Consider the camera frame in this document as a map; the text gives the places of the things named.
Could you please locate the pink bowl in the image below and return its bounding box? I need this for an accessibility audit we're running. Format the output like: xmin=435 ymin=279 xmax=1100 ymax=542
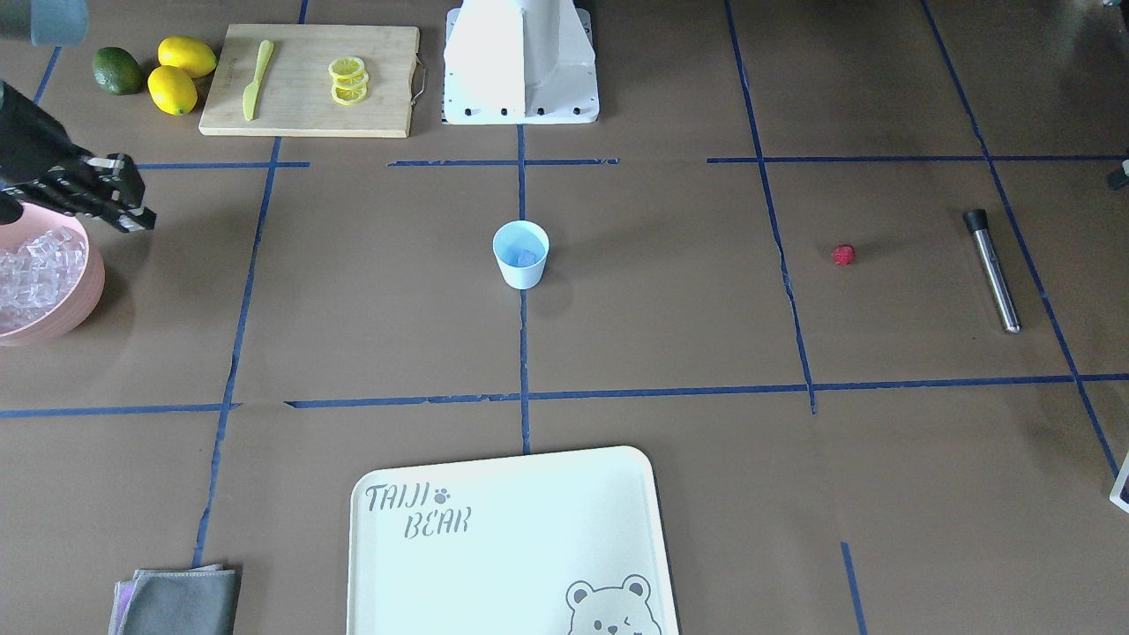
xmin=1 ymin=205 xmax=105 ymax=347

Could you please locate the lemon slices stack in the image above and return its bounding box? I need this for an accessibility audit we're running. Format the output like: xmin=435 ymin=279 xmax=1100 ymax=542
xmin=327 ymin=56 xmax=370 ymax=106

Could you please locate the red strawberry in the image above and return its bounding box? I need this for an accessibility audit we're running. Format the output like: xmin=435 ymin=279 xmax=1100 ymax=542
xmin=832 ymin=243 xmax=857 ymax=266

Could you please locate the light blue plastic cup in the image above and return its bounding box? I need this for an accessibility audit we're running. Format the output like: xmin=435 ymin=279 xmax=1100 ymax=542
xmin=491 ymin=220 xmax=551 ymax=290

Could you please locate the pile of clear ice cubes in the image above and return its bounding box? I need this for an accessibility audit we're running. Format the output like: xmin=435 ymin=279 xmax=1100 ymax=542
xmin=1 ymin=228 xmax=90 ymax=332

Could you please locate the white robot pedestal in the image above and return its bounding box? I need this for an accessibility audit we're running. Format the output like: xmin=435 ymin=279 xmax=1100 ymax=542
xmin=441 ymin=1 xmax=601 ymax=127

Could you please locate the white wire cup rack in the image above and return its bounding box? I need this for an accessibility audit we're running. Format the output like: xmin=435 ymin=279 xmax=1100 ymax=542
xmin=1108 ymin=454 xmax=1129 ymax=514

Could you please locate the cream bear tray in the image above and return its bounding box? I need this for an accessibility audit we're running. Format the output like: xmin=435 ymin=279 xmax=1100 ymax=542
xmin=345 ymin=445 xmax=680 ymax=634

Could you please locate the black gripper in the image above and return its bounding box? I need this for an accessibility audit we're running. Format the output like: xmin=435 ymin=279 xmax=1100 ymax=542
xmin=1 ymin=82 xmax=146 ymax=232

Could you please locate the steel muddler black tip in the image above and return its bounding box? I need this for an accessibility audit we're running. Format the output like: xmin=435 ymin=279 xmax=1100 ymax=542
xmin=962 ymin=209 xmax=1021 ymax=334

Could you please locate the wooden cutting board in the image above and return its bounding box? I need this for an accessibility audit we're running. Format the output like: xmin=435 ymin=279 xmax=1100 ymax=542
xmin=198 ymin=23 xmax=421 ymax=139

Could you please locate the yellow lemon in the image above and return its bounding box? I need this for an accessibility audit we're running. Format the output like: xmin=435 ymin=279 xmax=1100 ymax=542
xmin=158 ymin=36 xmax=218 ymax=79
xmin=146 ymin=66 xmax=198 ymax=116

